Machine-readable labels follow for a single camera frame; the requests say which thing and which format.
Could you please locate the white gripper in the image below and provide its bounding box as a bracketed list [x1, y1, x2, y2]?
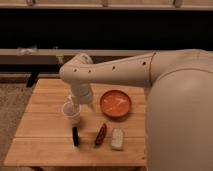
[62, 95, 81, 125]

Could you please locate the black eraser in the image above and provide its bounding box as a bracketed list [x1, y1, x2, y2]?
[72, 126, 79, 146]

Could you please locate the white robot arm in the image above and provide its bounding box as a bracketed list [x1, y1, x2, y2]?
[60, 49, 213, 171]

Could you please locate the red chip bag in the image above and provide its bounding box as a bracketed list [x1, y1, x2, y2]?
[95, 124, 107, 146]

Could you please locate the orange bowl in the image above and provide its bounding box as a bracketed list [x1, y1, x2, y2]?
[100, 90, 131, 118]

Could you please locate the wooden table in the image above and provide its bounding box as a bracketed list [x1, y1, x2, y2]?
[4, 79, 146, 167]

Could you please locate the white snack packet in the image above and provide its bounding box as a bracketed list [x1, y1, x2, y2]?
[110, 128, 124, 151]

